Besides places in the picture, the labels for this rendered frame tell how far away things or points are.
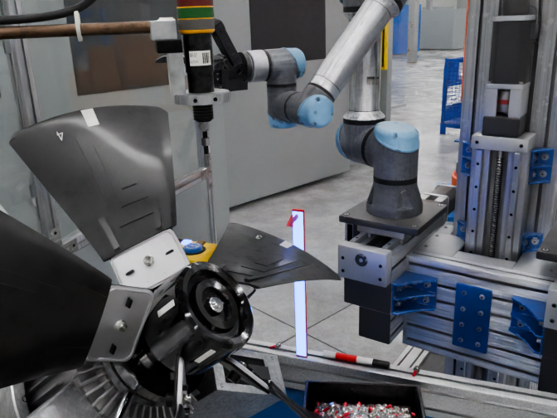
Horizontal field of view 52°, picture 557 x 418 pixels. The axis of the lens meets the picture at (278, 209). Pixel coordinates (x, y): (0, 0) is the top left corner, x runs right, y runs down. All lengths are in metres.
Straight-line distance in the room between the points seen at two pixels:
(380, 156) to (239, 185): 3.35
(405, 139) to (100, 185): 0.88
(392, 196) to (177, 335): 0.94
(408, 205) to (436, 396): 0.53
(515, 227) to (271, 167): 3.63
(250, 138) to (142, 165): 3.98
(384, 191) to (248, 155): 3.34
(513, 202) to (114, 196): 1.02
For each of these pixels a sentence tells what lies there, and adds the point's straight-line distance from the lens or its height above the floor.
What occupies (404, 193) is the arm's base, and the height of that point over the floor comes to 1.10.
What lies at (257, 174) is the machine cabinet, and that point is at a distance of 4.88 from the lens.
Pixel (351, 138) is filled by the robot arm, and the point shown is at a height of 1.22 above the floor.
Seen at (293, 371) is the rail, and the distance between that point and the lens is 1.27.
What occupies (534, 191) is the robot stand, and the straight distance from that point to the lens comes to 1.59.
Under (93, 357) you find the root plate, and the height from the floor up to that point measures 1.20.
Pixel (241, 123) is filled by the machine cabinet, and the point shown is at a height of 0.73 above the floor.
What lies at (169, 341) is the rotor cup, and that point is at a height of 1.20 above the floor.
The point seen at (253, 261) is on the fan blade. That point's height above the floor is 1.18.
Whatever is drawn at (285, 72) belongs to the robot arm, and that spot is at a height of 1.42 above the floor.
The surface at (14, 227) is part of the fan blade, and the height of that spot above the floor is 1.36.
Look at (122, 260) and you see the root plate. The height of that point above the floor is 1.26.
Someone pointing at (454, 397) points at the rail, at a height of 0.84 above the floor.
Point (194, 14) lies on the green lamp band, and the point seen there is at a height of 1.55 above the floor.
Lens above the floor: 1.55
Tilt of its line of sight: 19 degrees down
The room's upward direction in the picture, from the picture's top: 2 degrees counter-clockwise
